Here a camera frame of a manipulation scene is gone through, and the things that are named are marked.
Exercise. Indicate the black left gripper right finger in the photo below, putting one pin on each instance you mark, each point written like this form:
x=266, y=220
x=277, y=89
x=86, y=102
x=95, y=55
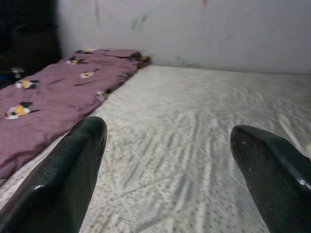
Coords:
x=274, y=189

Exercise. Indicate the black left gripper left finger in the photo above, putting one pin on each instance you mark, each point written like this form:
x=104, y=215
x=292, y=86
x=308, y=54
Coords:
x=53, y=194

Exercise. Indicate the purple cartoon print blanket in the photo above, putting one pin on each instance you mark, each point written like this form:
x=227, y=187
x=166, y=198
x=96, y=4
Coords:
x=60, y=97

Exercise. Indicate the cream quilted mattress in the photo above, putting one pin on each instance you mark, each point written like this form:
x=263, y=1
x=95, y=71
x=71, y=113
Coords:
x=182, y=121

